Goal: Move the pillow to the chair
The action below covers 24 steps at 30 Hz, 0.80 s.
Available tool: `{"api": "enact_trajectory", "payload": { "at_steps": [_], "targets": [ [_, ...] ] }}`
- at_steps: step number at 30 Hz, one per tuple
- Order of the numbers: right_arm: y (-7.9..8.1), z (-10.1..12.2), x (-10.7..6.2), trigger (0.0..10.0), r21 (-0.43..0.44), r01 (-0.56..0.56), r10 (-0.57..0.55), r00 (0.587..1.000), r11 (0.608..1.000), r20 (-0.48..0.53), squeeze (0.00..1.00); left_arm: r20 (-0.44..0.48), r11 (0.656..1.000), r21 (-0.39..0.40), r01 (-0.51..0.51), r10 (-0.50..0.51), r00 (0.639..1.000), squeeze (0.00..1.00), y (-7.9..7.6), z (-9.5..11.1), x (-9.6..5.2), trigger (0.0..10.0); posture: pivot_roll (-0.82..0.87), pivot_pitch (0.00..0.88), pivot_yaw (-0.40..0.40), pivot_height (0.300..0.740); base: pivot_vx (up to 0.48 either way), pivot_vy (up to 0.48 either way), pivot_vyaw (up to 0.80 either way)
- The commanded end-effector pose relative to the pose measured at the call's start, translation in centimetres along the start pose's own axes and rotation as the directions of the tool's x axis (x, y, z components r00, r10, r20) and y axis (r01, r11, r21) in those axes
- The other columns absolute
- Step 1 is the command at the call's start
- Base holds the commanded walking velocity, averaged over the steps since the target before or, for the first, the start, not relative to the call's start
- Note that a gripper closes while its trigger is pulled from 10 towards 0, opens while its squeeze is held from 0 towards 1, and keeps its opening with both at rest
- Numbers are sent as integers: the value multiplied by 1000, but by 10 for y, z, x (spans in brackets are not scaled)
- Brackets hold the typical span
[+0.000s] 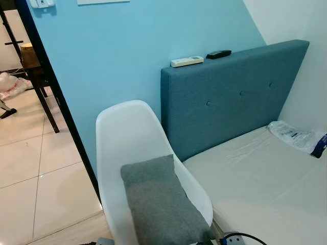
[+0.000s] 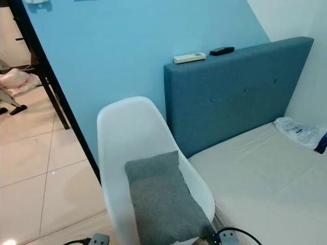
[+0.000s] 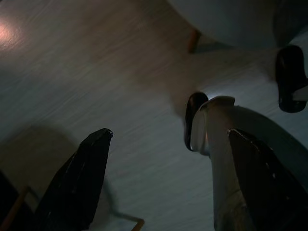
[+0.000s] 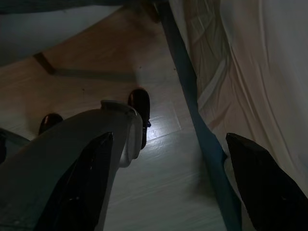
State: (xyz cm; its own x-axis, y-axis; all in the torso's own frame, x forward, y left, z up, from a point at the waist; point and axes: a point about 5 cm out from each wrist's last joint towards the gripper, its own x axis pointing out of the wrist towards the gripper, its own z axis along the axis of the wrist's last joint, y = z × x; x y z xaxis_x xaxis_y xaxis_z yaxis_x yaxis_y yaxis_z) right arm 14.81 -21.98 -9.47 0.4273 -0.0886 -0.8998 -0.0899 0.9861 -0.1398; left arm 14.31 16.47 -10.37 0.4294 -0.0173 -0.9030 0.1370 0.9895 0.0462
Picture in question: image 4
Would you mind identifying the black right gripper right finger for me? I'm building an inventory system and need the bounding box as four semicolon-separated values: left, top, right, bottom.
225;132;308;231

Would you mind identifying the black left robot foot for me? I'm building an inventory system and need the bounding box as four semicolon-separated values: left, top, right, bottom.
38;113;64;135

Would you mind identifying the black right robot foot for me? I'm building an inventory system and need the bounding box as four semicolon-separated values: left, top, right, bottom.
127;88;151;150

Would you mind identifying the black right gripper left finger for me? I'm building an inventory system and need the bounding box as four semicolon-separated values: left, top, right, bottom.
36;131;114;231

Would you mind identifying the white bed mattress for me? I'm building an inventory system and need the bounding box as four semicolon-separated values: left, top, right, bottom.
168;0;308;191

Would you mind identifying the black robot foot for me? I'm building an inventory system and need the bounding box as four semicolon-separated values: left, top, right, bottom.
38;113;64;135
127;88;151;150

